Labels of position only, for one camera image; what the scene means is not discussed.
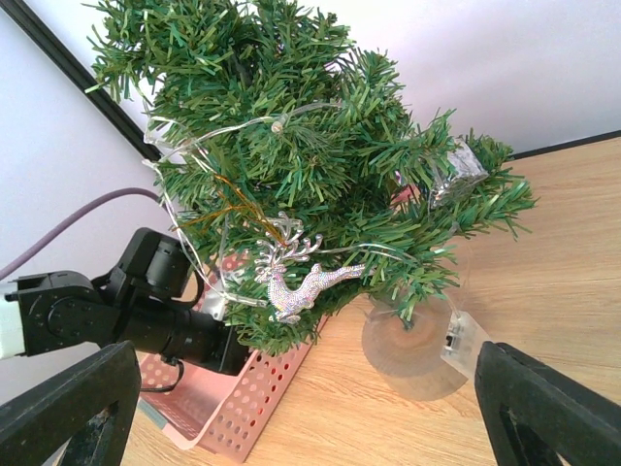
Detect round wooden tree base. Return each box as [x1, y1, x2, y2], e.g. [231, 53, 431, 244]
[361, 297, 467, 402]

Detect silver foil gift ornament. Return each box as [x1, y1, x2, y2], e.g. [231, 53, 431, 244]
[428, 138, 489, 209]

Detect silver glitter star ornament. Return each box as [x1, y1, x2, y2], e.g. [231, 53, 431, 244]
[172, 177, 368, 325]

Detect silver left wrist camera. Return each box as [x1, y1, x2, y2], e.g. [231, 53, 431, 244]
[200, 295, 226, 321]

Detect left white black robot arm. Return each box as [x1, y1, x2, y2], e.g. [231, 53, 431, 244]
[1, 228, 249, 376]

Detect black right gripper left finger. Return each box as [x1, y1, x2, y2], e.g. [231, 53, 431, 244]
[1, 342, 142, 465]

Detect pink perforated plastic basket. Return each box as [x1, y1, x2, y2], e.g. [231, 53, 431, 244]
[138, 343, 311, 463]

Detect small green christmas tree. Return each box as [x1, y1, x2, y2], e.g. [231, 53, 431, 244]
[91, 1, 536, 355]

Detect clear led string lights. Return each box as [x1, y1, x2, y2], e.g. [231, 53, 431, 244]
[140, 96, 467, 321]

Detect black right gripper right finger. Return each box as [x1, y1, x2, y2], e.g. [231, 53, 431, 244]
[474, 342, 620, 465]

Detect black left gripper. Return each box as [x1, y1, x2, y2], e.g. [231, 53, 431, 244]
[203, 325, 253, 376]

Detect clear plastic battery box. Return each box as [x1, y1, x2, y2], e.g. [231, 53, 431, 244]
[441, 311, 491, 380]

